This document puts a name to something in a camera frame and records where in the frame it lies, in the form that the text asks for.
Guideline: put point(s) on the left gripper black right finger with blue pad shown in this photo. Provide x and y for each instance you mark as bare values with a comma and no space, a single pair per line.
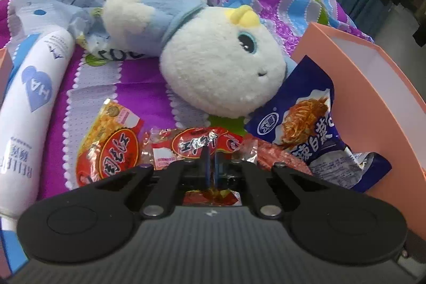
251,183

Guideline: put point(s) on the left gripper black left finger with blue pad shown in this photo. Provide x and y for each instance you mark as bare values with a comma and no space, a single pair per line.
179,177

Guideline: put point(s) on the red sausage snack packet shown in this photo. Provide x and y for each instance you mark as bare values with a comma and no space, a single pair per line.
213,145

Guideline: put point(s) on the orange red snack packet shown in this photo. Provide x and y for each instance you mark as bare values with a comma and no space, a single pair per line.
112,144

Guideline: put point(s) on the blue kimchi snack packet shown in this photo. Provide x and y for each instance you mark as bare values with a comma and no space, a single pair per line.
298,120

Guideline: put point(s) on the white blue plush toy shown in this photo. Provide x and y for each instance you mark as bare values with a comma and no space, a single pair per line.
223,61

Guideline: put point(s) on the pink deep cardboard box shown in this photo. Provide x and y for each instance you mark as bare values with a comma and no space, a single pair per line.
376,109

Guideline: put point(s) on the white spray bottle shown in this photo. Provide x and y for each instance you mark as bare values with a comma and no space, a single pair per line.
25,117

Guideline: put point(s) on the colourful floral bedsheet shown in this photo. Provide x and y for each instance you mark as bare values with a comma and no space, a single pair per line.
138,85

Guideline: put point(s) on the pink shallow box lid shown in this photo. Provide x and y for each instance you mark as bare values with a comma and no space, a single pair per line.
5,69

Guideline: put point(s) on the light blue plastic bag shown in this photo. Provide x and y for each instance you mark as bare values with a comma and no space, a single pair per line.
81,18

